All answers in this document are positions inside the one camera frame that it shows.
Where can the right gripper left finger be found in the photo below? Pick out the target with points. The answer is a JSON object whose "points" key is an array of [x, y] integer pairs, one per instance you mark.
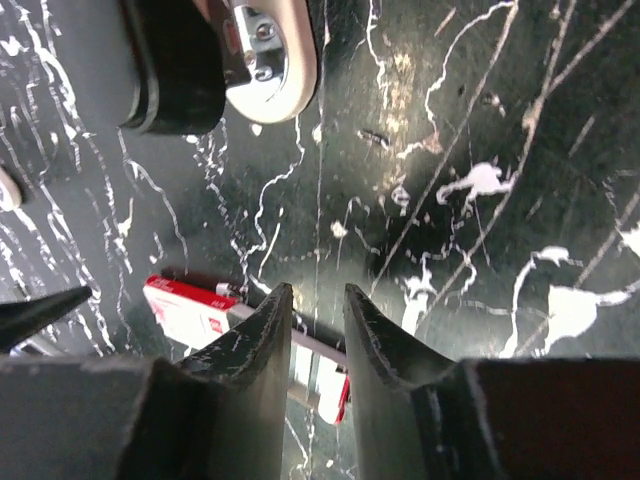
{"points": [[217, 414]]}

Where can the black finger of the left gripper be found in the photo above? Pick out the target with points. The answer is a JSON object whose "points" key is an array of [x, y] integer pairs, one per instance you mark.
{"points": [[21, 320]]}

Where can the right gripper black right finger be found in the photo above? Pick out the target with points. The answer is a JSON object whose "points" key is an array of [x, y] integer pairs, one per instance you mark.
{"points": [[420, 415]]}

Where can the staple box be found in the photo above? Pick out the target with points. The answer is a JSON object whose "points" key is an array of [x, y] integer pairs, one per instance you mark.
{"points": [[195, 317]]}

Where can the black grey stapler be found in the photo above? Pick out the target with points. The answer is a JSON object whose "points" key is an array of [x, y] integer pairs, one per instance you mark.
{"points": [[188, 60]]}

